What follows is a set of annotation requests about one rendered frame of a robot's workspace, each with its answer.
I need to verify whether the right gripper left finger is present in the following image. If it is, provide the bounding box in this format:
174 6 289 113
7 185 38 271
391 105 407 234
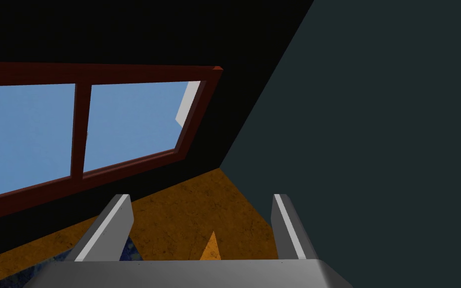
64 193 135 263

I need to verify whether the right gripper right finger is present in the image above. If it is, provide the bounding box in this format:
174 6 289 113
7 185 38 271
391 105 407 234
270 193 320 261

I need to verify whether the brown framed window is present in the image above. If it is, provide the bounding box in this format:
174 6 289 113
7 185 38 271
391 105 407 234
0 61 224 227

